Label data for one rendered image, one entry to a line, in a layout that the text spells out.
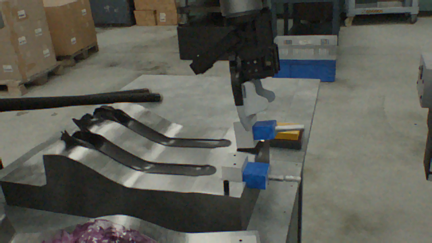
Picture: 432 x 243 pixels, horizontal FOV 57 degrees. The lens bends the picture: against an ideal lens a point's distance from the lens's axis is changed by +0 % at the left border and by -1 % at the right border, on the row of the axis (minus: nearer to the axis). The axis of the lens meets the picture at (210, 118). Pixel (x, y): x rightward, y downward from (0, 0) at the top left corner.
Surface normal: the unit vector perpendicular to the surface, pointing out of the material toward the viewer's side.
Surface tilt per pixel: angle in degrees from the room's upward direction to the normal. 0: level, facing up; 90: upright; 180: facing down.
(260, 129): 81
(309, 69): 91
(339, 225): 0
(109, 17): 90
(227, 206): 90
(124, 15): 90
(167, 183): 3
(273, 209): 0
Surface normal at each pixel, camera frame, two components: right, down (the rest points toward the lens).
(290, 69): -0.28, 0.41
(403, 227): -0.07, -0.91
